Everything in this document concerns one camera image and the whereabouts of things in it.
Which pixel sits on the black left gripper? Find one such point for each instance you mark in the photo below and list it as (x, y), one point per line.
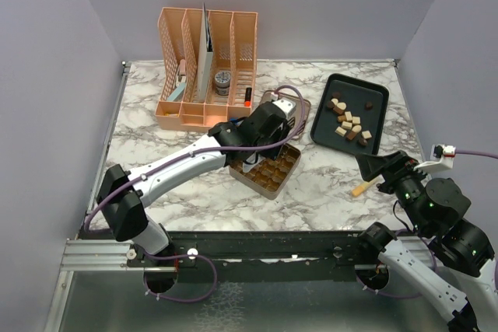
(281, 133)

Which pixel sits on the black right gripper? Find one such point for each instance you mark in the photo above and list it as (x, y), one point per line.
(391, 166)

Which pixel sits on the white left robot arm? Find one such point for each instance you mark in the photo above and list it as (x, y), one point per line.
(124, 195)

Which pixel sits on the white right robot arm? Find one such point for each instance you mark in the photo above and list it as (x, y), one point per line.
(437, 211)

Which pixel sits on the cream chocolate right piece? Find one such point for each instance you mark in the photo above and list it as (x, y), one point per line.
(366, 135)

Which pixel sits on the brown chocolate lower piece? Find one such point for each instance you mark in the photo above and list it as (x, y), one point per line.
(351, 135)

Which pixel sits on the gold chocolate tin box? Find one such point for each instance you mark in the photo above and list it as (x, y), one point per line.
(269, 177)

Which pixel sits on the cream round chocolate piece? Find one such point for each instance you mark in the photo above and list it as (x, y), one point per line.
(341, 106)

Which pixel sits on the tan stick on table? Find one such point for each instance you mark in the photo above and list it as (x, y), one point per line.
(360, 189)

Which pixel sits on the black orange marker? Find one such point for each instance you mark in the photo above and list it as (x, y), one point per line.
(248, 96)

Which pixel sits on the small round patterned jar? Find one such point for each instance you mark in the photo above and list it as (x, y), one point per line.
(223, 82)

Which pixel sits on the black plastic tray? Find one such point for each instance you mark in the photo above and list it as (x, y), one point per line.
(331, 125)

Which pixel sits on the peach plastic desk organizer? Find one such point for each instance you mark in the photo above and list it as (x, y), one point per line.
(234, 42)

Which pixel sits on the white upright booklet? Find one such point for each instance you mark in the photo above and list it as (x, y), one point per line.
(205, 56)

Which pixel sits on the pink stapler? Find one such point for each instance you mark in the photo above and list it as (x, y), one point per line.
(181, 72)

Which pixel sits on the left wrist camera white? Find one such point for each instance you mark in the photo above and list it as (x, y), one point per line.
(288, 107)

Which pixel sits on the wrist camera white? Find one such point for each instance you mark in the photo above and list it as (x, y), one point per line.
(288, 107)
(441, 159)

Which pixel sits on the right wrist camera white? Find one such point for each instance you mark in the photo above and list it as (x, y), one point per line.
(441, 159)

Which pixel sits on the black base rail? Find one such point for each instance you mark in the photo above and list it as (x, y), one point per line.
(245, 257)

